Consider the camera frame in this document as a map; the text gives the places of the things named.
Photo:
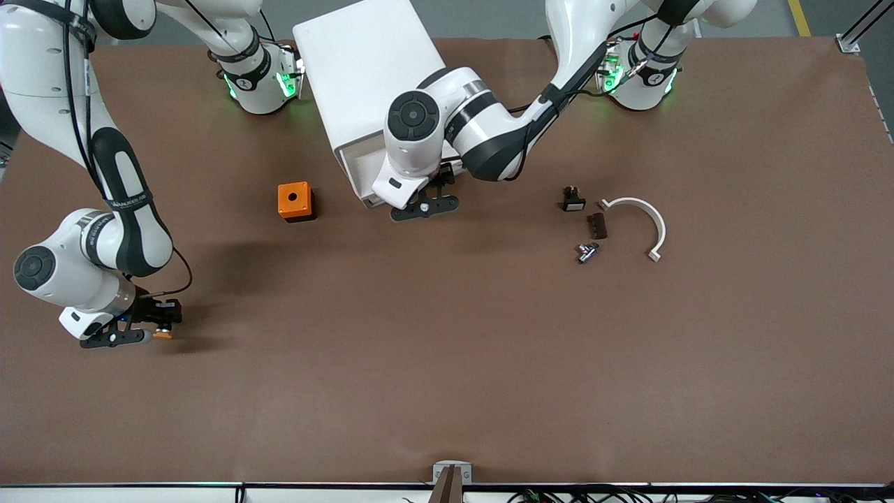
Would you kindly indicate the orange button box black base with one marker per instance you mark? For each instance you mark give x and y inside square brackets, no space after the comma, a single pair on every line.
[293,200]

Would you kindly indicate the small black switch white face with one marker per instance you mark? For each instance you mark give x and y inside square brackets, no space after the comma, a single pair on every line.
[574,202]

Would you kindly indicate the brown pointed bar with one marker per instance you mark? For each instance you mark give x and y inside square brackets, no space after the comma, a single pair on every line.
[447,489]

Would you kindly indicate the grey clamp bracket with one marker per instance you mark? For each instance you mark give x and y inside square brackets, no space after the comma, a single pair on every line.
[466,469]

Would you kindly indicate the white plastic drawer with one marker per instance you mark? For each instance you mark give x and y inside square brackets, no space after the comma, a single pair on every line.
[370,175]

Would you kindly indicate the silver metal fitting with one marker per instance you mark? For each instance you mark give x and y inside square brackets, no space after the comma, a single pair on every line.
[587,253]

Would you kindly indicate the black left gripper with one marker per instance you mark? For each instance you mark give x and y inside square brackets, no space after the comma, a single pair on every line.
[443,179]

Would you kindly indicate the brown terminal block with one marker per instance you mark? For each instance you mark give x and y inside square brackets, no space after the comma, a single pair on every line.
[600,226]

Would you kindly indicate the white drawer cabinet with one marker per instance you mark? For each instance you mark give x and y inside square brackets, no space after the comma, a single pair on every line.
[356,63]

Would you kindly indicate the white table edge rail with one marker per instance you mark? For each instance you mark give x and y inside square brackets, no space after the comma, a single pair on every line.
[140,492]

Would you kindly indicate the white curved plastic bracket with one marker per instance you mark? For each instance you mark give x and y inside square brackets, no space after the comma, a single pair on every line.
[657,225]

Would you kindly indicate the orange push button blue block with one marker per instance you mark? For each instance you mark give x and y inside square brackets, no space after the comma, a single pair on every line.
[163,334]

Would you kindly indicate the aluminium frame post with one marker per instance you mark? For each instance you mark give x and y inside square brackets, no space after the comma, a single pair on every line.
[848,43]

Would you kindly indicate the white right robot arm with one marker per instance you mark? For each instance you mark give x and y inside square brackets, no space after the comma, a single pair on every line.
[56,105]

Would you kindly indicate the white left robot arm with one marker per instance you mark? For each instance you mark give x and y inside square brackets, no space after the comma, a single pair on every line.
[489,133]

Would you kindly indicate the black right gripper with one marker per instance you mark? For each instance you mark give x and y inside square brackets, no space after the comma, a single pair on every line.
[148,309]

